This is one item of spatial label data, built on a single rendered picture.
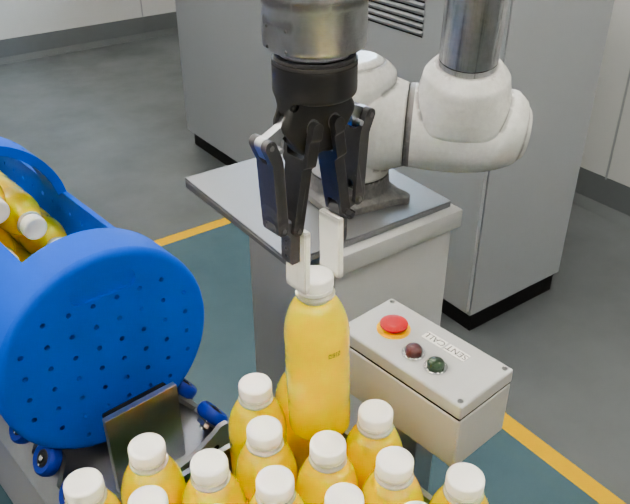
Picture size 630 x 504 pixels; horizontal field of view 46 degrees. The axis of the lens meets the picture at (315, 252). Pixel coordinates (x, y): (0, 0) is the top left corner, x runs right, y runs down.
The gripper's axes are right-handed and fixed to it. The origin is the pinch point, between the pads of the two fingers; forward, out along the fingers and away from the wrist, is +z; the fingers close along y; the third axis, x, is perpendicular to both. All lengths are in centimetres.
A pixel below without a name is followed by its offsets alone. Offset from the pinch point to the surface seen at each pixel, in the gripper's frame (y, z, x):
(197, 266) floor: -93, 129, -182
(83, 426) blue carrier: 18.7, 29.2, -23.3
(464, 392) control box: -13.5, 19.6, 10.6
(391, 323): -15.5, 18.4, -2.9
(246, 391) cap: 5.4, 19.3, -5.8
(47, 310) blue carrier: 19.7, 10.5, -23.3
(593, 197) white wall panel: -267, 126, -102
